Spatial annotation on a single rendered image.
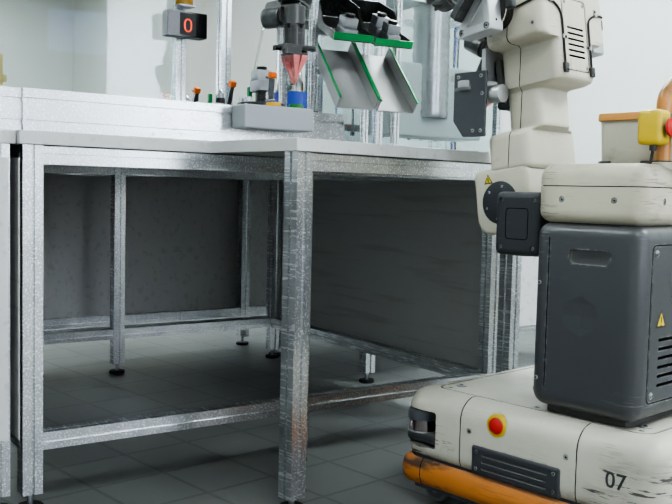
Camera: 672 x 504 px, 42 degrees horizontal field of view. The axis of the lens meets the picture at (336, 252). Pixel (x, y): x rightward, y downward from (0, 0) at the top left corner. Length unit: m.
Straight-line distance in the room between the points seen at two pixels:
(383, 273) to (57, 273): 1.43
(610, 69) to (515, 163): 3.82
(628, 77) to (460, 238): 3.07
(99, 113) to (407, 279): 1.43
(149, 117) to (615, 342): 1.21
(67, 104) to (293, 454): 0.96
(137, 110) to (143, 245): 1.88
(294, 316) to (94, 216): 2.08
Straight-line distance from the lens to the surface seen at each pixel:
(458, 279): 3.01
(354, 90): 2.73
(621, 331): 1.85
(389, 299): 3.30
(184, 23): 2.62
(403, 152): 2.21
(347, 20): 2.69
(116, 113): 2.22
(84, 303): 3.99
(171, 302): 4.14
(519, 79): 2.23
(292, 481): 2.10
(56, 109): 2.17
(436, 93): 3.75
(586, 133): 5.99
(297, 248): 2.00
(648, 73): 5.82
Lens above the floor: 0.74
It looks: 4 degrees down
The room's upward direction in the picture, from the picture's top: 1 degrees clockwise
